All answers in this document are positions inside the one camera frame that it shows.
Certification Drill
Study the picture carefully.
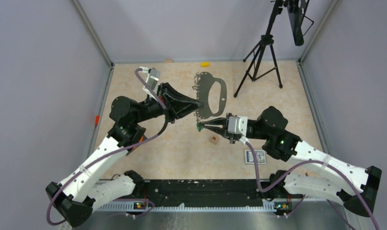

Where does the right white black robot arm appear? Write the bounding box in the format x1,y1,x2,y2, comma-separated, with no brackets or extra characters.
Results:
197,106,382,218

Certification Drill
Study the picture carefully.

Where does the yellow block at back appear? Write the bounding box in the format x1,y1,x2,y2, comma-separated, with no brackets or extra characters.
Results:
200,62,210,67

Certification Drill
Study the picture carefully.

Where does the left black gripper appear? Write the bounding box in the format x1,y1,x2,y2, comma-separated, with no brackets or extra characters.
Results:
132,82,204,123

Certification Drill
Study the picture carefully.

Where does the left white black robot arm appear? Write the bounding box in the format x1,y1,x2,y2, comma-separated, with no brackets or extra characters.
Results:
46,83,203,227

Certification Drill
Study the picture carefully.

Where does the wooden letter cube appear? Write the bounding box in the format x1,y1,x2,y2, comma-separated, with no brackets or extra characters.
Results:
210,136,219,145

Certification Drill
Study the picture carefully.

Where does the black tripod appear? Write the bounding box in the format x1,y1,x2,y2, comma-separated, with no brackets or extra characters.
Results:
234,0,315,98

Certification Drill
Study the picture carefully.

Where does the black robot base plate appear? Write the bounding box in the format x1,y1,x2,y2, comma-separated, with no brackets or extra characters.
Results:
114,170,304,208

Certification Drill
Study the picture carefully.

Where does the green key tag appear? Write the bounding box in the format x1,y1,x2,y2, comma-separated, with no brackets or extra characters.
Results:
196,124,203,132

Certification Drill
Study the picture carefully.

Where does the white slotted cable duct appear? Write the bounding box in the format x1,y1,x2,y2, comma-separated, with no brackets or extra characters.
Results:
96,201,277,213

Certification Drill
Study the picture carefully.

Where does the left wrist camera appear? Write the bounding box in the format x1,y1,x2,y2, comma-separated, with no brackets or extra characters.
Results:
141,67,160,94

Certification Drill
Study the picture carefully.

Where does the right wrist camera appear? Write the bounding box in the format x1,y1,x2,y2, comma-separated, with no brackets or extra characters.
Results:
227,116,248,145

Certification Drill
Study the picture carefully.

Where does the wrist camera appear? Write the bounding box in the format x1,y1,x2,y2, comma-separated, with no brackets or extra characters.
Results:
227,116,248,145
141,67,160,94

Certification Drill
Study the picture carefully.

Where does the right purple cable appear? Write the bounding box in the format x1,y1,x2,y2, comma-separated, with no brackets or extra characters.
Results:
242,138,380,230

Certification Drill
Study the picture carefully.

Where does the blue playing card deck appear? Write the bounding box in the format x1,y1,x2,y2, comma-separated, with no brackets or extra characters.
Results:
245,149,266,165

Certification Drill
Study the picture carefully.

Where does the metal key holder plate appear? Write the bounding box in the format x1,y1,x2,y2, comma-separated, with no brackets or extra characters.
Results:
192,71,227,121

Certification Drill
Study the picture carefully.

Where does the orange red wall clip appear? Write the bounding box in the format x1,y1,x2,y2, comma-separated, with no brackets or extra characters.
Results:
95,115,100,125

